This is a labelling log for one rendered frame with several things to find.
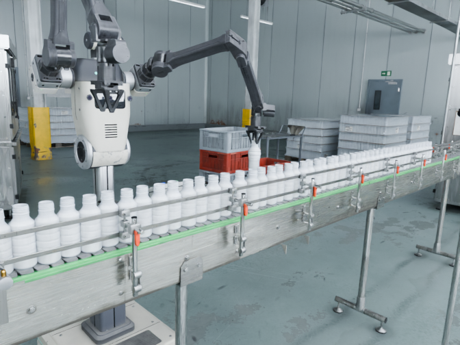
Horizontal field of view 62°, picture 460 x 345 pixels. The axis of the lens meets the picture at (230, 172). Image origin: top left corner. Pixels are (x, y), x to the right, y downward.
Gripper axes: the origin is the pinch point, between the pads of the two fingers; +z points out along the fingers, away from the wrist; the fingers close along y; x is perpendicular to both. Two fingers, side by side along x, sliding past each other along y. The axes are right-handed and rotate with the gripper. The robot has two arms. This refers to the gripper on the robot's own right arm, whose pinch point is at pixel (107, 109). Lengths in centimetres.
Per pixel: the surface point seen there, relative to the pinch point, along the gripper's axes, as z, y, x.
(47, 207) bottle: 24.5, 17.4, -25.9
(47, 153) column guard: 128, -727, 228
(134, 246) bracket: 37.4, 26.2, -5.8
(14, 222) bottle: 27.2, 16.0, -33.4
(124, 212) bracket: 28.6, 21.0, -6.0
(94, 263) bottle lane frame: 41.8, 20.7, -15.2
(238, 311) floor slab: 139, -45, 116
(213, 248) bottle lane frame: 49, 21, 30
